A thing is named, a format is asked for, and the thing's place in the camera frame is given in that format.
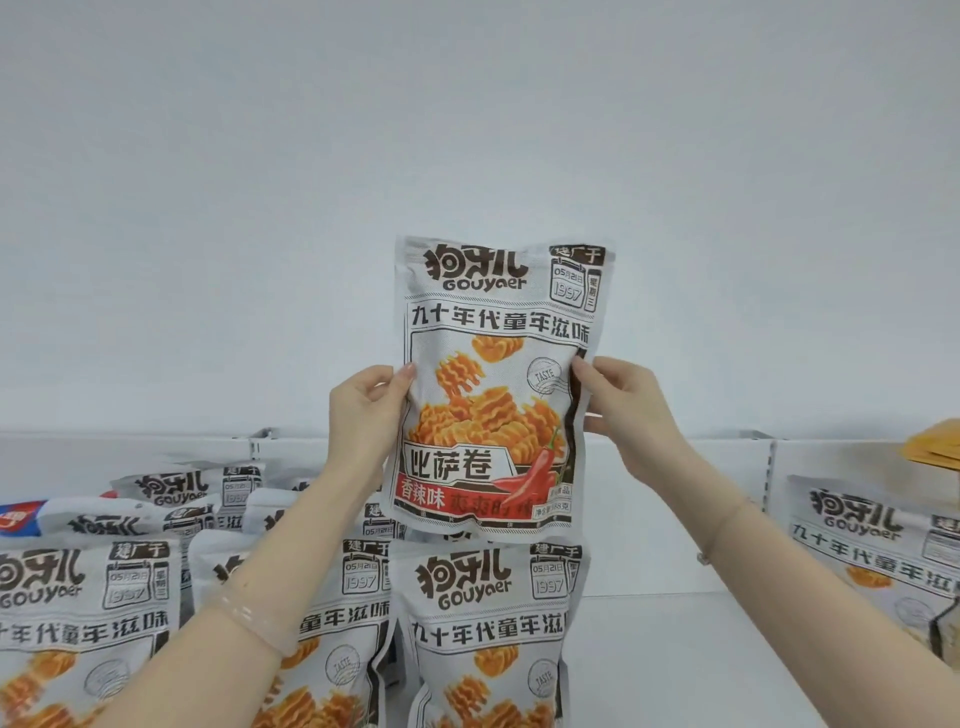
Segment pile of white packets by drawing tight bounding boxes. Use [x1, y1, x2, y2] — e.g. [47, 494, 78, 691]
[0, 459, 594, 728]

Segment white metal shelf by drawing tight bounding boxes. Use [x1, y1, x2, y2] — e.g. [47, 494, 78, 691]
[0, 426, 960, 728]

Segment blue and red packet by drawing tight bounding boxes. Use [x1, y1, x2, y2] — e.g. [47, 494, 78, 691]
[0, 498, 49, 538]

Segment translucent pink bangle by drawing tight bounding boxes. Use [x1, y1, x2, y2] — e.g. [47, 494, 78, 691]
[196, 576, 303, 659]

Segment person's left hand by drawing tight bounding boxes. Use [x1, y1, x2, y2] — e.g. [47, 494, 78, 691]
[327, 363, 419, 498]

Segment yellow packet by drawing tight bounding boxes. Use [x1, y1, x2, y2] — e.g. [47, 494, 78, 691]
[902, 419, 960, 471]

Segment person's right forearm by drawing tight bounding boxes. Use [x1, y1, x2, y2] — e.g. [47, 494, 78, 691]
[624, 438, 960, 728]

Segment white crinkle snack packet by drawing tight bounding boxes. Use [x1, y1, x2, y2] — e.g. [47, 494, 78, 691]
[783, 473, 960, 680]
[381, 234, 618, 543]

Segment person's right hand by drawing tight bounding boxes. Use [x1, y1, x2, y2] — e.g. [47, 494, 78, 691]
[570, 354, 696, 489]

